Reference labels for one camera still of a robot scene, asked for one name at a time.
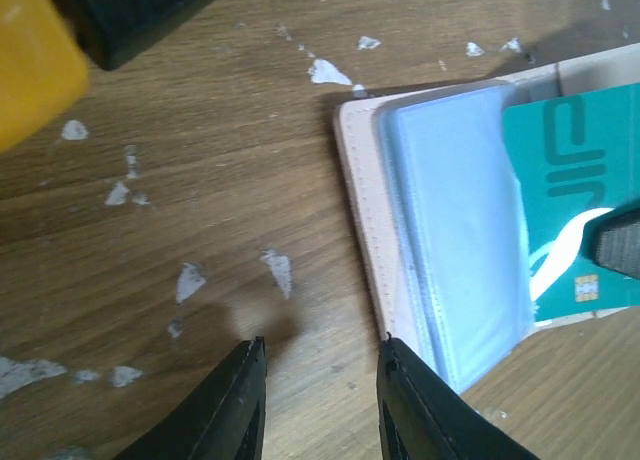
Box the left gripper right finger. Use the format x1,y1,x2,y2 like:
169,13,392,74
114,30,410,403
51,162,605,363
376,336,536,460

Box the beige card holder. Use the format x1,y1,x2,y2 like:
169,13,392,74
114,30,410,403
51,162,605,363
334,44,639,392

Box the orange bin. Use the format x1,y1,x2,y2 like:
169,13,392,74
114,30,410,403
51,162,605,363
0,0,89,152

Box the black bin right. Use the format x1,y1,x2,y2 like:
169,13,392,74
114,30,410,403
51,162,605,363
53,0,214,71

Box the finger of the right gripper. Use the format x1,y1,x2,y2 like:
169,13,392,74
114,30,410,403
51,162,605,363
582,198,639,280

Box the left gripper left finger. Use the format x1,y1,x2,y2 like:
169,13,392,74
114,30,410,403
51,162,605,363
116,337,266,459

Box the teal VIP card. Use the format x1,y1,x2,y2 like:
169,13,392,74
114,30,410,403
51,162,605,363
503,84,639,323

